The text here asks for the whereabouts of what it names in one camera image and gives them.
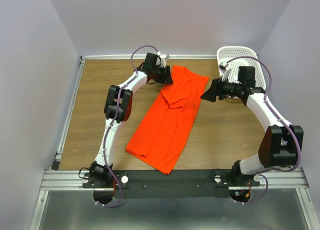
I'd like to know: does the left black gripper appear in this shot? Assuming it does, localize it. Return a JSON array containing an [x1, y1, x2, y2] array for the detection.
[[151, 65, 173, 85]]

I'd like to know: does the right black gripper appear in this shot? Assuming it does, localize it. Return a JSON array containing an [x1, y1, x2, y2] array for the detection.
[[200, 75, 242, 103]]

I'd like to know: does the white perforated plastic basket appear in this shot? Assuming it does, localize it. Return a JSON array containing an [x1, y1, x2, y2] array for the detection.
[[216, 46, 266, 90]]

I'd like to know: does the orange t shirt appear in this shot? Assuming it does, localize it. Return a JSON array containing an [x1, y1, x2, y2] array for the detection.
[[125, 65, 209, 175]]

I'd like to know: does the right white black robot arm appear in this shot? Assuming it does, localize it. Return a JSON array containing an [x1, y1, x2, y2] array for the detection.
[[201, 62, 304, 186]]

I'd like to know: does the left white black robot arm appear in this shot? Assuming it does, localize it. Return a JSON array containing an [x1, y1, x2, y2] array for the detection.
[[79, 51, 173, 188]]

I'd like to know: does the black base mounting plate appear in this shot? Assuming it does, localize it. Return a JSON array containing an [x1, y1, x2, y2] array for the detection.
[[79, 169, 260, 199]]

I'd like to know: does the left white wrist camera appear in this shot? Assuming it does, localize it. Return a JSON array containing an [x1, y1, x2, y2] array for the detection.
[[156, 51, 170, 68]]

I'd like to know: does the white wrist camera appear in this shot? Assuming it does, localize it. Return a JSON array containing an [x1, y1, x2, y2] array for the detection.
[[218, 61, 232, 82], [156, 51, 170, 68]]

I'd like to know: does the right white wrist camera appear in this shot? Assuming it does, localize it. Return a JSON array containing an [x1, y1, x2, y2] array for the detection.
[[218, 61, 232, 82]]

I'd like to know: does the aluminium frame rail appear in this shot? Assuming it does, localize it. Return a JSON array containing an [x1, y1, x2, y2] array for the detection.
[[40, 168, 310, 191]]

